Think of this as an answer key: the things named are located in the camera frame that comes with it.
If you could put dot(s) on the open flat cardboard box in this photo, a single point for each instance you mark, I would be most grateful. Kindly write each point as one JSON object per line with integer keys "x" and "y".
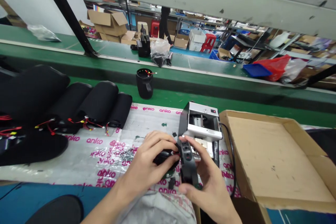
{"x": 273, "y": 155}

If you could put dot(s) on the small black plastic piece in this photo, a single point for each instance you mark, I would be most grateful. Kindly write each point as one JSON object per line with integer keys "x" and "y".
{"x": 174, "y": 134}

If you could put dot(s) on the white carton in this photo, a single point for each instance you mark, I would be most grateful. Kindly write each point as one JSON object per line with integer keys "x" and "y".
{"x": 196, "y": 39}

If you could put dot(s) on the white plastic jug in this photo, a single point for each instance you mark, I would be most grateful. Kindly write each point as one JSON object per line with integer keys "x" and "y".
{"x": 280, "y": 39}

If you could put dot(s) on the red plastic bag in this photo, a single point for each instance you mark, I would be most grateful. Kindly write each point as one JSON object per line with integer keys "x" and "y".
{"x": 275, "y": 65}

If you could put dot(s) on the red plastic stool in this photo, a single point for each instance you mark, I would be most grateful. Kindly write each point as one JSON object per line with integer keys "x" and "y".
{"x": 208, "y": 42}

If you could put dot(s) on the person's right hand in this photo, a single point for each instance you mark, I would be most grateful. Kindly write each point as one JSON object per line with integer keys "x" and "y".
{"x": 210, "y": 182}

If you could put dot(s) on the black speaker housing part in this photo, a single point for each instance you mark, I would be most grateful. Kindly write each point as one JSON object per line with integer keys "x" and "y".
{"x": 143, "y": 44}

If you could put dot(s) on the small black plastic clip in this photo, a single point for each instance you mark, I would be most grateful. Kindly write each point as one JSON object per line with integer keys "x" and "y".
{"x": 171, "y": 182}

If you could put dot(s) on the stack of open cardboard cartons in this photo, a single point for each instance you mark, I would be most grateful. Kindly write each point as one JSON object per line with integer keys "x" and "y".
{"x": 107, "y": 23}

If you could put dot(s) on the blue plastic crate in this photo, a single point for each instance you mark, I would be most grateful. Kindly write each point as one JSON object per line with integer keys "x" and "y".
{"x": 214, "y": 54}

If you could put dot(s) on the large black cylinder speaker shell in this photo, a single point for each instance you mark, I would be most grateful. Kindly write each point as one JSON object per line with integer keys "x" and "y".
{"x": 31, "y": 90}

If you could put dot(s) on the black metal frame post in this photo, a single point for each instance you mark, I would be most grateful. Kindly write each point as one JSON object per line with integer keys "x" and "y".
{"x": 69, "y": 22}

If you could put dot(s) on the round black speaker driver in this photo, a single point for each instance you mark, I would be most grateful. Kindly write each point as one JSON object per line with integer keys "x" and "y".
{"x": 166, "y": 154}

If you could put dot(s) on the clear plastic sheet pink print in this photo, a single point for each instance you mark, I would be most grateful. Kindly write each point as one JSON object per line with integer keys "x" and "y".
{"x": 86, "y": 155}

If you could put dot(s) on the person's legs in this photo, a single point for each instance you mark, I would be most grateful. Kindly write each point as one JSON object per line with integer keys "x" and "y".
{"x": 56, "y": 211}

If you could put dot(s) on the person's body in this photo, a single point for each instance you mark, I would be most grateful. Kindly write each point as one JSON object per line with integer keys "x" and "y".
{"x": 157, "y": 211}

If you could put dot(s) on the green conveyor belt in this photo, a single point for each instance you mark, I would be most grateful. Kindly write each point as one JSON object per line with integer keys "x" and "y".
{"x": 183, "y": 87}

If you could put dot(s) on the clear bag of black parts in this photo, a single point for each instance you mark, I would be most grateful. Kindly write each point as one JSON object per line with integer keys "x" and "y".
{"x": 160, "y": 50}

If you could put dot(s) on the person's left hand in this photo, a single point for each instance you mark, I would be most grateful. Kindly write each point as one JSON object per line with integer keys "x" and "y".
{"x": 143, "y": 161}

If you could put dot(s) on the slim black cylinder speaker shell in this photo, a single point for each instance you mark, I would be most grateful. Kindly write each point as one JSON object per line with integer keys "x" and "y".
{"x": 122, "y": 109}

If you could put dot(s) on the small brown cardboard carton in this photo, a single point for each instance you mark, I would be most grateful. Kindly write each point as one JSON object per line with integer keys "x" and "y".
{"x": 181, "y": 41}

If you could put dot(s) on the silver and black bench machine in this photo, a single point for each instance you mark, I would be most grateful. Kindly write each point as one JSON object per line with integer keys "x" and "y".
{"x": 203, "y": 129}

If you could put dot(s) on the crumpled clear plastic bag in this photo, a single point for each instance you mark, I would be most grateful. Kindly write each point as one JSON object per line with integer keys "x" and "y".
{"x": 295, "y": 70}

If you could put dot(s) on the upright black cylinder speaker shell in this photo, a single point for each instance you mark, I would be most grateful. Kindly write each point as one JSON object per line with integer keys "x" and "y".
{"x": 144, "y": 85}

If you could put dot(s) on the blue plastic tray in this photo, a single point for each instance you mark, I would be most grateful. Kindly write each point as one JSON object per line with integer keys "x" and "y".
{"x": 256, "y": 70}

